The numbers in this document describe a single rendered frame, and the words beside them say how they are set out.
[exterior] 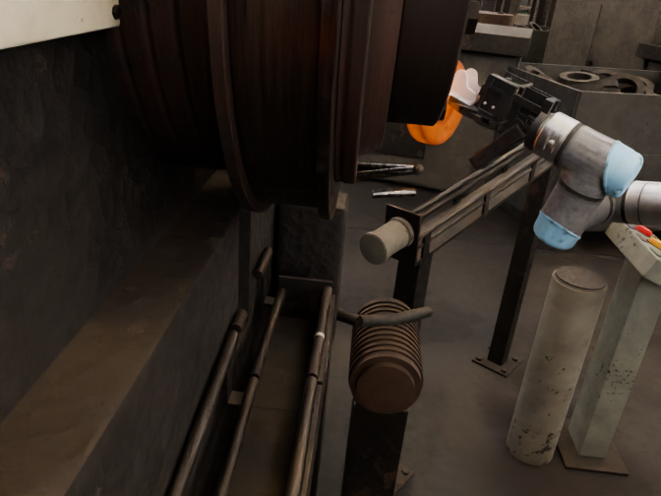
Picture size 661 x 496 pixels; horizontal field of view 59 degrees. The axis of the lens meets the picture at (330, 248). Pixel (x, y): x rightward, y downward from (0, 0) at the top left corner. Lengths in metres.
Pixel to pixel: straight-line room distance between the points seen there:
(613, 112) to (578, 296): 1.49
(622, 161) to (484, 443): 0.95
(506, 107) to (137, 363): 0.77
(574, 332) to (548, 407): 0.22
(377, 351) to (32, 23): 0.80
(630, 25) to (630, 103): 1.83
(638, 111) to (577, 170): 1.88
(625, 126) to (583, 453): 1.54
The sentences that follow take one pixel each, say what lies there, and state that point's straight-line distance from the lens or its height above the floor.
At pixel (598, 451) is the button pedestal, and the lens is 1.76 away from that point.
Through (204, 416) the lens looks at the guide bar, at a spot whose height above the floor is 0.75.
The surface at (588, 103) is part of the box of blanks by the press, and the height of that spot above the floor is 0.69.
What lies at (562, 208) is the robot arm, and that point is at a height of 0.79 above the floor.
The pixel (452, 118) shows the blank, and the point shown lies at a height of 0.87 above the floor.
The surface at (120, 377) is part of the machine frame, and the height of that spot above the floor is 0.87.
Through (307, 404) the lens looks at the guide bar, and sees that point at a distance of 0.60.
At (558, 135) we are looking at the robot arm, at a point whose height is 0.90.
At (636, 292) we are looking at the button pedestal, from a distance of 1.50.
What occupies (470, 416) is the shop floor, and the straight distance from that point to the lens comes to 1.76.
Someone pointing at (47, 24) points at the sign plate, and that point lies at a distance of 0.32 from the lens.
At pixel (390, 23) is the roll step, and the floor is 1.07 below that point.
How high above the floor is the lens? 1.10
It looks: 25 degrees down
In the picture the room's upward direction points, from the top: 5 degrees clockwise
